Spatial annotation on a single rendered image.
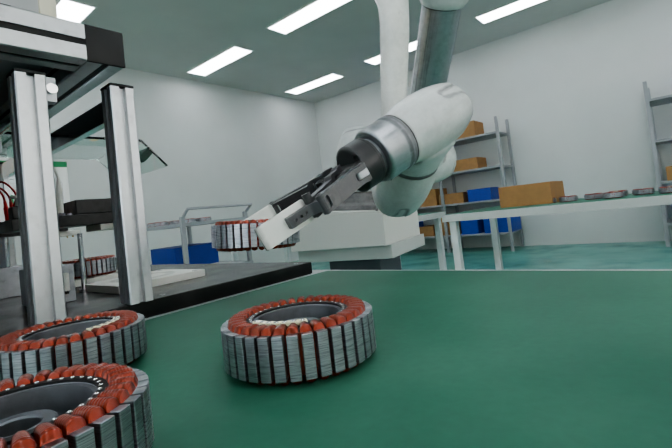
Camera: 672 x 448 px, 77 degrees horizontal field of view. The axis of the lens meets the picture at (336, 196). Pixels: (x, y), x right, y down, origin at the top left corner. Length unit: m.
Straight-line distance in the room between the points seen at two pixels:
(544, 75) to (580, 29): 0.74
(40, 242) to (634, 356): 0.54
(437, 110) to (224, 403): 0.51
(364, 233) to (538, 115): 6.15
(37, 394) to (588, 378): 0.29
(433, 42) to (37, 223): 0.97
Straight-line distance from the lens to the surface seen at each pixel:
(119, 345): 0.39
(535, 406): 0.25
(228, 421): 0.27
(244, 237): 0.51
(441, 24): 1.19
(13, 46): 0.59
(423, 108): 0.66
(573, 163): 7.07
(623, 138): 7.00
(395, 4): 0.95
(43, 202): 0.58
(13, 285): 0.98
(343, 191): 0.52
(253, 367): 0.29
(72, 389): 0.28
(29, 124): 0.58
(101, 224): 0.77
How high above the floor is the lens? 0.86
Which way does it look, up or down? 2 degrees up
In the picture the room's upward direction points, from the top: 7 degrees counter-clockwise
